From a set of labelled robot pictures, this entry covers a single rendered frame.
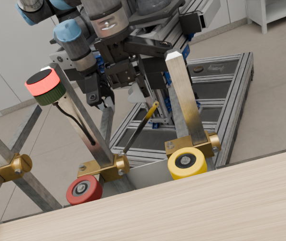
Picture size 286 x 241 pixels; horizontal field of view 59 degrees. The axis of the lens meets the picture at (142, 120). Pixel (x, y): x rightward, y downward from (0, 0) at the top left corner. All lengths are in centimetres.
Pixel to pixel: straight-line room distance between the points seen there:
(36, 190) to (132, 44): 50
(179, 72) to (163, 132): 126
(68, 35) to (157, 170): 49
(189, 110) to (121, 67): 18
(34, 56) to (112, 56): 304
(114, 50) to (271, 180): 41
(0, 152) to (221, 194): 54
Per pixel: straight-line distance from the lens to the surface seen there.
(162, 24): 113
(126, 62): 58
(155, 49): 59
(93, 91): 85
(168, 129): 175
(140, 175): 77
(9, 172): 77
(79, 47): 85
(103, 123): 87
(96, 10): 55
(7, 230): 70
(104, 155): 66
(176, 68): 52
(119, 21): 56
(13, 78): 385
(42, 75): 52
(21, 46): 361
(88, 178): 64
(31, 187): 81
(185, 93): 55
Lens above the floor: 130
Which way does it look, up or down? 34 degrees down
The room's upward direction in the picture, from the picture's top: 25 degrees counter-clockwise
